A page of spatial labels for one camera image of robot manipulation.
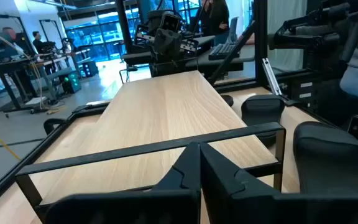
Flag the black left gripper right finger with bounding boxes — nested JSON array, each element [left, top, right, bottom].
[[201, 142, 358, 224]]

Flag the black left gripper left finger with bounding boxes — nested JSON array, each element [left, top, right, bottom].
[[44, 142, 202, 224]]

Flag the black rubber slide sandal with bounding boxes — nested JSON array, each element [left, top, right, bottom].
[[43, 117, 68, 136], [293, 121, 358, 194], [220, 94, 234, 108], [240, 94, 286, 147]]

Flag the black keyboard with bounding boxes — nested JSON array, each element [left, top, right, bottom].
[[208, 42, 239, 62]]

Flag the person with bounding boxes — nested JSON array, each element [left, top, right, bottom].
[[31, 30, 51, 55], [197, 0, 231, 46], [1, 26, 26, 58]]

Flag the grey office chair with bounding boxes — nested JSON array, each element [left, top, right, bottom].
[[228, 17, 240, 44]]

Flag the black desk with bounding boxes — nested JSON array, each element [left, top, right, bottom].
[[185, 45, 256, 73]]

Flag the black computer tower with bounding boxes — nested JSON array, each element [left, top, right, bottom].
[[81, 60, 99, 78]]

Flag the computer tower green lights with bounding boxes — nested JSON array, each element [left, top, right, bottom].
[[61, 70, 83, 95]]

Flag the black box white labels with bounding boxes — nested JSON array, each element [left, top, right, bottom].
[[286, 76, 318, 108]]

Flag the black office chair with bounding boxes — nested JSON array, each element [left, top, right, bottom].
[[267, 0, 358, 125]]

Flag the long black workbench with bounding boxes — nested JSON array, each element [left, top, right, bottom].
[[0, 48, 91, 114]]

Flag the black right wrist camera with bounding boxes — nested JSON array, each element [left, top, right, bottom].
[[159, 12, 182, 32]]

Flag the wooden shelf black metal frame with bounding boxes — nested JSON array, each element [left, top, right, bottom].
[[15, 70, 287, 223]]

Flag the black rig upright frame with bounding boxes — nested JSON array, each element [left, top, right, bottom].
[[115, 0, 270, 91]]

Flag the silver aluminium bracket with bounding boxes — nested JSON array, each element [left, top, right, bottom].
[[261, 57, 283, 96]]

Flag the black table edge frame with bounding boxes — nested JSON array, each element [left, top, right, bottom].
[[0, 79, 358, 216]]

